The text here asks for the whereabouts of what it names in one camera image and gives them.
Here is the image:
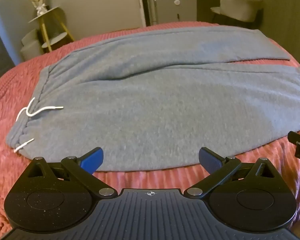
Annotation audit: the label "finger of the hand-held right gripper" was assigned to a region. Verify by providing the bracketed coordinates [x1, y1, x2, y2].
[287, 131, 300, 146]

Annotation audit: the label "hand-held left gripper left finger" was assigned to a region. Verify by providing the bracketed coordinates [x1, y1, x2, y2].
[27, 147, 117, 198]

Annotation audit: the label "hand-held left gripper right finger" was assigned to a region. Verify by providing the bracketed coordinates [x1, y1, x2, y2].
[186, 147, 276, 198]

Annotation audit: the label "grey drawstring pants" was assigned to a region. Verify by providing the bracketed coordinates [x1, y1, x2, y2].
[5, 27, 300, 172]

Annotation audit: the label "pink ribbed blanket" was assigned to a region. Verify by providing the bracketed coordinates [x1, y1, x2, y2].
[0, 21, 300, 240]

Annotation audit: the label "white storage ottoman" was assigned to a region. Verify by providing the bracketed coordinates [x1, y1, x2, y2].
[20, 29, 49, 62]

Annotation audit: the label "gold-legged round shelf stand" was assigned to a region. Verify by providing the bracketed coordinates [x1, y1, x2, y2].
[27, 6, 75, 53]

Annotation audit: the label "white fluffy chair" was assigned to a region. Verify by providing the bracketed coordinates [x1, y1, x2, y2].
[210, 0, 264, 30]

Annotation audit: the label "grey cabinet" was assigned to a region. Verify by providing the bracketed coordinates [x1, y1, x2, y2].
[152, 0, 198, 26]

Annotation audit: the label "white door frame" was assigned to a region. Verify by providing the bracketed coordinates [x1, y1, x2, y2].
[137, 0, 152, 28]

